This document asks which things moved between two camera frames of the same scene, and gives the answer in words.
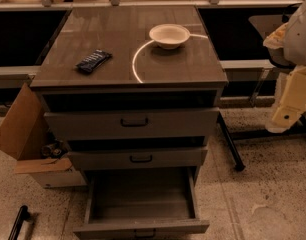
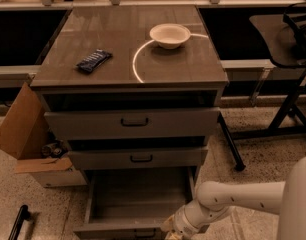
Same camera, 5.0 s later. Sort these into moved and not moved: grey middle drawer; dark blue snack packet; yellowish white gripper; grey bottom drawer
Moved: yellowish white gripper
Not moved: grey bottom drawer; dark blue snack packet; grey middle drawer
